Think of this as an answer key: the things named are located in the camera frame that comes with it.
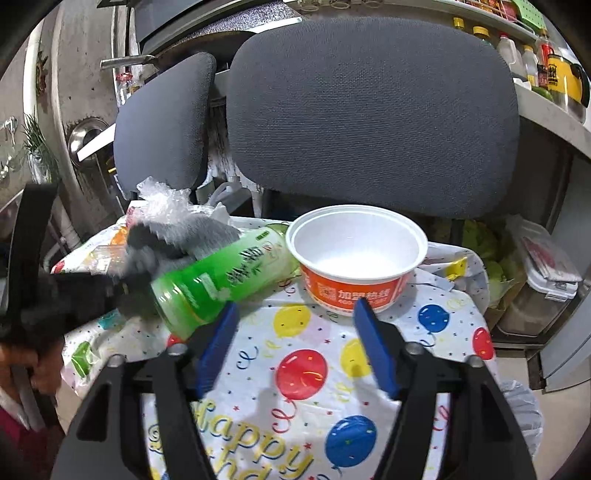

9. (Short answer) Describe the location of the yellow canister with black label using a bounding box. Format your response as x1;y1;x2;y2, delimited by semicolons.
547;53;585;103

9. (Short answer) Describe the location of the green leafy cabbage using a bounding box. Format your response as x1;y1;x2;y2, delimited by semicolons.
462;219;522;305

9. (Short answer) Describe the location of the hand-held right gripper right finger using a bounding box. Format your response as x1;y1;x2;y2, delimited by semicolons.
353;298;539;480

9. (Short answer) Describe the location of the stainless steel pot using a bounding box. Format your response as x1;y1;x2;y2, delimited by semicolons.
68;117;116;165

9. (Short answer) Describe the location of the green drink bottle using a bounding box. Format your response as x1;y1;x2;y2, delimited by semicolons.
150;226;301;342

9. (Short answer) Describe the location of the clear plastic bottle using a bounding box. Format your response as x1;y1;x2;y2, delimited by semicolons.
522;45;541;87
498;32;525;79

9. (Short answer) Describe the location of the clear crumpled plastic bag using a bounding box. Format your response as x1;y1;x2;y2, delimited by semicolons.
136;176;241;232

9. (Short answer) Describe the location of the white drain pipe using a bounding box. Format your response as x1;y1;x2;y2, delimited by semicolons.
45;203;85;271

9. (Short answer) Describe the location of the green onion plant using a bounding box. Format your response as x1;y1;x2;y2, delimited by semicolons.
22;113;62;182

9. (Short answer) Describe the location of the white bin bag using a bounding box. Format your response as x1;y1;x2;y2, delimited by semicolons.
501;378;544;462

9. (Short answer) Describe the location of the balloon print tablecloth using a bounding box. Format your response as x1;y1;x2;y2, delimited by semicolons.
51;215;500;480

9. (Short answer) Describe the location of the metal pan handle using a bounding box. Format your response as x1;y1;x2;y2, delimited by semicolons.
100;54;156;71

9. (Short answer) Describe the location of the yellow wrapper scrap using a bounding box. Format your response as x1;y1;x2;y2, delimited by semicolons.
441;256;468;280

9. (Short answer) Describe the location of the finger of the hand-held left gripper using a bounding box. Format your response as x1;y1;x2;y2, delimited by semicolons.
126;215;242;277

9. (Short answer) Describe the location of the red cap sauce bottle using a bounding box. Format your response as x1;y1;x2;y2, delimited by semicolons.
536;30;556;90

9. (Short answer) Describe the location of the white and orange paper bowl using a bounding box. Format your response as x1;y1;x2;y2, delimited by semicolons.
285;204;428;317

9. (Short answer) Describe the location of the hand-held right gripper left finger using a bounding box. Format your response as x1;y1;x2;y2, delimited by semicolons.
50;301;241;480

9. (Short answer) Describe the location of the white plastic jug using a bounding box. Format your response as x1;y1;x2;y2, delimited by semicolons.
196;180;253;217

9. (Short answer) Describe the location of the person's left hand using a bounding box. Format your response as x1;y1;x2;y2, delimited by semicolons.
0;340;64;395

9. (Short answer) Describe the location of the clear lidded storage box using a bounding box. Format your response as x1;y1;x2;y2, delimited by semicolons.
496;217;583;337

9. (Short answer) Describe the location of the grey fabric chair back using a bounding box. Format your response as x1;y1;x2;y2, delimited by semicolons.
113;52;218;197

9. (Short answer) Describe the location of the green perforated basket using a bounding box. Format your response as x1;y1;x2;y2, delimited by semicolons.
516;0;544;27

